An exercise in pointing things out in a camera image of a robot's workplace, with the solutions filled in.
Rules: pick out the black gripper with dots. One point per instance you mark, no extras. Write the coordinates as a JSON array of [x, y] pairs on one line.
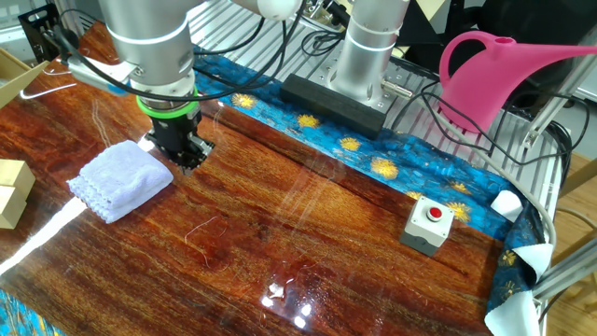
[[175, 130]]

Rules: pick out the white fluffy cleaning cloth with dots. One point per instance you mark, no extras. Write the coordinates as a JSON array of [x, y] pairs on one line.
[[121, 179]]

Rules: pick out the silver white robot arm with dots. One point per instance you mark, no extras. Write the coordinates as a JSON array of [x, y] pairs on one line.
[[149, 42]]

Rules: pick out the glossy wood grain mat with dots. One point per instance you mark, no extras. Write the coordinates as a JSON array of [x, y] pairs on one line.
[[233, 210]]

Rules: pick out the tan wooden block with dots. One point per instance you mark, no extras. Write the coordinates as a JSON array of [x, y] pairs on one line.
[[16, 172], [10, 207]]

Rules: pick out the black metal crate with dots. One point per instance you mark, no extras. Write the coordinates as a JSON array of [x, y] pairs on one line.
[[39, 32]]

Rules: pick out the blue starry tablecloth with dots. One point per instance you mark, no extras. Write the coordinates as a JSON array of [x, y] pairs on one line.
[[410, 158]]

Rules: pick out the red push button box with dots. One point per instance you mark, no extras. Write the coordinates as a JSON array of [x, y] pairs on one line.
[[426, 228]]

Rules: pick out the pink watering can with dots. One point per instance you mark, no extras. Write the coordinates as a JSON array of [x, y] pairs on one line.
[[490, 79]]

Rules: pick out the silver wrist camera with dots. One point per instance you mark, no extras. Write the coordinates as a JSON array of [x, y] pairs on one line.
[[95, 77]]

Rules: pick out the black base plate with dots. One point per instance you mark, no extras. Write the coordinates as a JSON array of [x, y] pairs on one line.
[[336, 105]]

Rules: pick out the aluminium frame post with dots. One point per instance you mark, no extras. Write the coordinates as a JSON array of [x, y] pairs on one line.
[[569, 270], [550, 112]]

